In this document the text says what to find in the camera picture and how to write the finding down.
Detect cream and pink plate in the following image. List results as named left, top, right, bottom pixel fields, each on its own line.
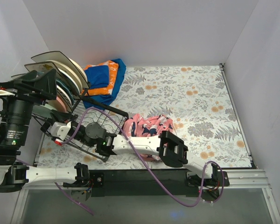
left=48, top=96, right=72, bottom=112

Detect mint green flower plate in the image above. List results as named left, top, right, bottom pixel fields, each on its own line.
left=32, top=104, right=56, bottom=118

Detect white square black-rimmed plate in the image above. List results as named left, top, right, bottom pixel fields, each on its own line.
left=11, top=73, right=27, bottom=80

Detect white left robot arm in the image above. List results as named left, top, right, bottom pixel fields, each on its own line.
left=0, top=69, right=90, bottom=193

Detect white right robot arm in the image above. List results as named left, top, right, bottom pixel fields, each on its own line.
left=75, top=122, right=219, bottom=185

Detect teal round plate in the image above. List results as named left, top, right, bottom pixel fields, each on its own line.
left=56, top=79, right=74, bottom=105

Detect rear white square plate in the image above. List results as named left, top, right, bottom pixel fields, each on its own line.
left=31, top=50, right=72, bottom=65

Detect cream round plate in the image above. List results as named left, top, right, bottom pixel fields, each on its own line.
left=69, top=58, right=89, bottom=89

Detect blue and orange cloth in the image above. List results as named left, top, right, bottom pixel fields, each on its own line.
left=84, top=58, right=126, bottom=105

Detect pink navy patterned shorts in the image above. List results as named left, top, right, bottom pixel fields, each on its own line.
left=122, top=113, right=178, bottom=161

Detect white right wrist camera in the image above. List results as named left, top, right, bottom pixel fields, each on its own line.
left=50, top=122, right=71, bottom=146

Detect black wire dish rack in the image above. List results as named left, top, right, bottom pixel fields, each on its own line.
left=33, top=91, right=129, bottom=162

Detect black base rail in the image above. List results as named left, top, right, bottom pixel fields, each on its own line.
left=63, top=169, right=231, bottom=198

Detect aluminium frame rail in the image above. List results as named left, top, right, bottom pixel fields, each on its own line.
left=12, top=169, right=280, bottom=224

